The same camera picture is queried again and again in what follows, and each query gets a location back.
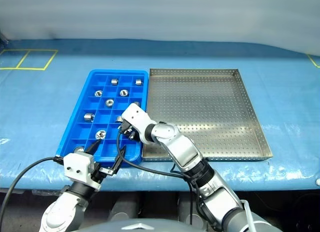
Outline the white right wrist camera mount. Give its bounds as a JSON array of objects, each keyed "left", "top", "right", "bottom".
[{"left": 121, "top": 103, "right": 157, "bottom": 144}]

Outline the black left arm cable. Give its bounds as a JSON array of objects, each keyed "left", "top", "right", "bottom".
[{"left": 0, "top": 155, "right": 65, "bottom": 232}]

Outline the blue plastic table cover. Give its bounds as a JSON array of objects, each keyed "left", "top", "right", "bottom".
[{"left": 0, "top": 38, "right": 320, "bottom": 192}]

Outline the white shoulder cable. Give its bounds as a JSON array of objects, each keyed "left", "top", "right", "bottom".
[{"left": 241, "top": 199, "right": 257, "bottom": 232}]

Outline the blue compartment tray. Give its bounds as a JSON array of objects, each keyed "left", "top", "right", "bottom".
[{"left": 56, "top": 69, "right": 150, "bottom": 165}]

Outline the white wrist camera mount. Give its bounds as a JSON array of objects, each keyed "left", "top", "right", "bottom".
[
  {"left": 121, "top": 103, "right": 157, "bottom": 144},
  {"left": 63, "top": 153, "right": 102, "bottom": 191}
]

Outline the dark grey rounded shape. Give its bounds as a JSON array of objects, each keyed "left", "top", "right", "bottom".
[
  {"left": 107, "top": 191, "right": 143, "bottom": 221},
  {"left": 177, "top": 191, "right": 201, "bottom": 225}
]

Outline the grey robot torso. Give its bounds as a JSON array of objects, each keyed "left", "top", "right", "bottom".
[{"left": 82, "top": 218, "right": 276, "bottom": 232}]

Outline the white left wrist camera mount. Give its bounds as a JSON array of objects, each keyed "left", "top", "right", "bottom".
[{"left": 63, "top": 153, "right": 102, "bottom": 191}]

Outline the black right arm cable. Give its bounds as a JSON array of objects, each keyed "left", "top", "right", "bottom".
[{"left": 115, "top": 130, "right": 201, "bottom": 225}]

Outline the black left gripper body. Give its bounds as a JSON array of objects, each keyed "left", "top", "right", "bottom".
[{"left": 90, "top": 161, "right": 119, "bottom": 184}]

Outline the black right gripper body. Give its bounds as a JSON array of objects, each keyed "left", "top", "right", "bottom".
[{"left": 119, "top": 119, "right": 137, "bottom": 135}]

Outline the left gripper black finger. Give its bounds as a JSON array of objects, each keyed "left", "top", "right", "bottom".
[
  {"left": 111, "top": 145, "right": 127, "bottom": 177},
  {"left": 84, "top": 138, "right": 103, "bottom": 156}
]

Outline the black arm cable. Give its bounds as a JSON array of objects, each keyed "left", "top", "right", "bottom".
[
  {"left": 115, "top": 130, "right": 201, "bottom": 225},
  {"left": 0, "top": 155, "right": 65, "bottom": 232}
]

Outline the perforated metal tray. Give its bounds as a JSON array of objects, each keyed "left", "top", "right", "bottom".
[{"left": 141, "top": 68, "right": 274, "bottom": 162}]

